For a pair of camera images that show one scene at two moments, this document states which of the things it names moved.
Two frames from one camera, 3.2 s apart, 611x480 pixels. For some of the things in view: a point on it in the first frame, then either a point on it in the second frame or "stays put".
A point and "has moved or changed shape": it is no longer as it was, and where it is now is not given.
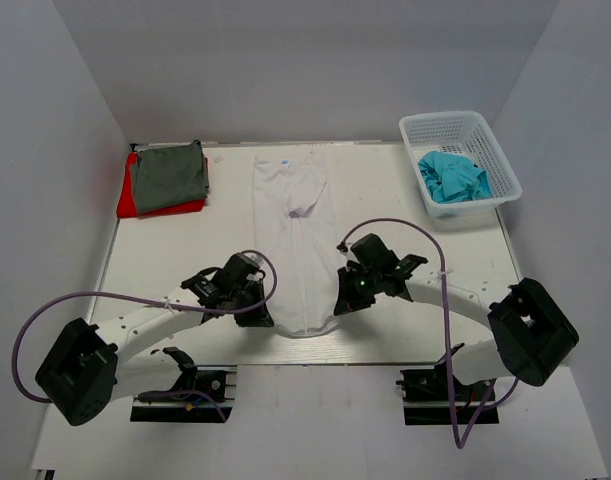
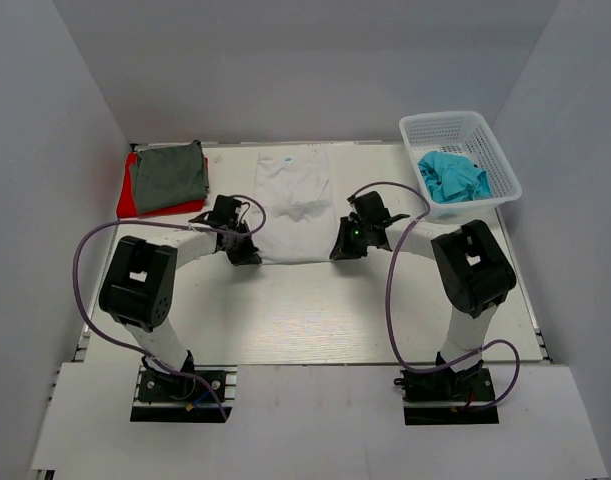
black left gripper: x=260 y=317 → x=247 y=256
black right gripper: x=348 y=299 → x=344 y=248
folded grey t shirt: x=170 y=175 stays put
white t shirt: x=295 y=226 has moved or changed shape
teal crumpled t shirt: x=451 y=177 stays put
